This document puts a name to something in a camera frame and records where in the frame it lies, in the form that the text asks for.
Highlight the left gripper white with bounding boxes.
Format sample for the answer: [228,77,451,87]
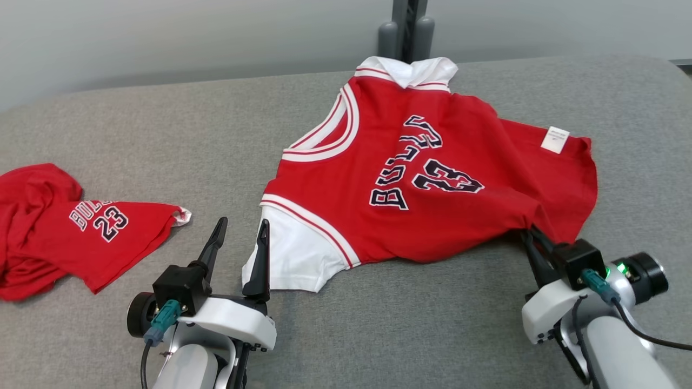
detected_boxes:
[177,217,278,353]

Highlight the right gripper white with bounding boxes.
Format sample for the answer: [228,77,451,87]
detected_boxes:
[521,226,596,345]

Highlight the red jersey with white sleeves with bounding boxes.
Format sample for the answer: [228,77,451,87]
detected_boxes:
[242,56,598,293]

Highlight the red basketball shorts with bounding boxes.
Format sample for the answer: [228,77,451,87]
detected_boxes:
[0,163,192,301]

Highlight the right camera teal-plug cable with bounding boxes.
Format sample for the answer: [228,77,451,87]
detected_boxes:
[581,269,692,352]

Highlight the camera teal-plug cable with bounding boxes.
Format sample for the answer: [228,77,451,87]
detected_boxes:
[141,300,182,389]
[581,269,692,352]

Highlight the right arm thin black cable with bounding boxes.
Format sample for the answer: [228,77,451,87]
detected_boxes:
[570,296,602,389]

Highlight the left camera teal-plug cable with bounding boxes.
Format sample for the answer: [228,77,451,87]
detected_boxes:
[141,300,182,389]

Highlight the grey partition post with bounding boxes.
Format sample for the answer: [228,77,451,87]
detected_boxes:
[377,0,436,63]

